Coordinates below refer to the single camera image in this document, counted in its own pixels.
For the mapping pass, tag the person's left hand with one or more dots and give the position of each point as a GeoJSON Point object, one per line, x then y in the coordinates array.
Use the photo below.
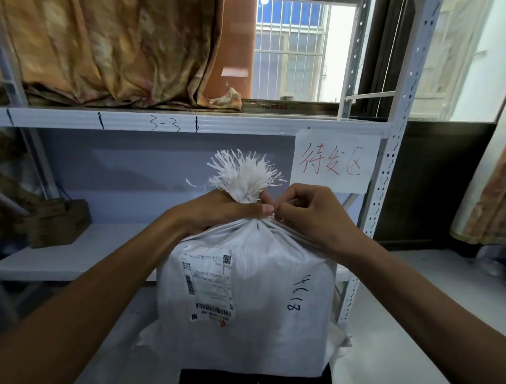
{"type": "Point", "coordinates": [213, 211]}

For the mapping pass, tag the person's right hand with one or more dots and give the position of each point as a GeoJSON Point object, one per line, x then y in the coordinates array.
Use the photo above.
{"type": "Point", "coordinates": [316, 215]}

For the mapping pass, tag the person's left thumb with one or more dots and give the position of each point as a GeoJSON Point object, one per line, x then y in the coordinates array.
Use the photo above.
{"type": "Point", "coordinates": [253, 209]}

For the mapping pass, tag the person's right thumb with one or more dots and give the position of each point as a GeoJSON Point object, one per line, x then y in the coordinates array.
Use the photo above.
{"type": "Point", "coordinates": [281, 211]}

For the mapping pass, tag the white woven sack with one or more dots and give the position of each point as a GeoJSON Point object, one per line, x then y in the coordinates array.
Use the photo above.
{"type": "Point", "coordinates": [249, 285]}

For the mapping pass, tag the person's right forearm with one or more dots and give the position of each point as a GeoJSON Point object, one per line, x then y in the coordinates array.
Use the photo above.
{"type": "Point", "coordinates": [419, 312]}

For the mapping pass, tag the person's left forearm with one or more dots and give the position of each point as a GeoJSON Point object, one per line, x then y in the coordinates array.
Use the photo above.
{"type": "Point", "coordinates": [99, 300]}

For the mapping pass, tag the white paper sign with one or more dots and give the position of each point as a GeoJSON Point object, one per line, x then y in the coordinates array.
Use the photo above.
{"type": "Point", "coordinates": [336, 160]}

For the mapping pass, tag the white shipping label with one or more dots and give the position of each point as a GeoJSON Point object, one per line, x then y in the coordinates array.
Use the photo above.
{"type": "Point", "coordinates": [207, 287]}

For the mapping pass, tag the white metal shelving rack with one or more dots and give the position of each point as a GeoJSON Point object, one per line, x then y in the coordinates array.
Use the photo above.
{"type": "Point", "coordinates": [205, 130]}

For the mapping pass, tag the window with metal bars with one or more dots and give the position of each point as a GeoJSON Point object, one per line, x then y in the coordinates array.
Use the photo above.
{"type": "Point", "coordinates": [300, 51]}

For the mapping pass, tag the brown cardboard box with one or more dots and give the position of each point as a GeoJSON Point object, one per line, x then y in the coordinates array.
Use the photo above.
{"type": "Point", "coordinates": [55, 223]}

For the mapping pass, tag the brown patterned curtain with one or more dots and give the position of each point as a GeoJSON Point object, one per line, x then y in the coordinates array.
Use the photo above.
{"type": "Point", "coordinates": [114, 51]}

